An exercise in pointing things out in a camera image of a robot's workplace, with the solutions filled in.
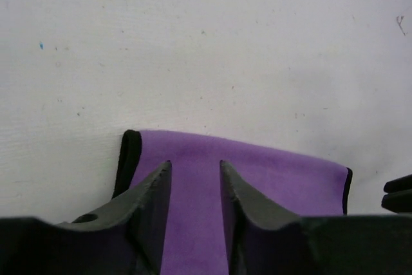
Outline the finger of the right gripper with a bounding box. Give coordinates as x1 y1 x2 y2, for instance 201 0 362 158
384 175 412 194
381 191 412 213

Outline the dark grey towel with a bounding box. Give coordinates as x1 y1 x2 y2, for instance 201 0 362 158
114 130 352 274

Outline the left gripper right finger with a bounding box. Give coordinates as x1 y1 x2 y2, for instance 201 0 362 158
220 161 411 274

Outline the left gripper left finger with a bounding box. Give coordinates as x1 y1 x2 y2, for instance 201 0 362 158
1 162 172 274

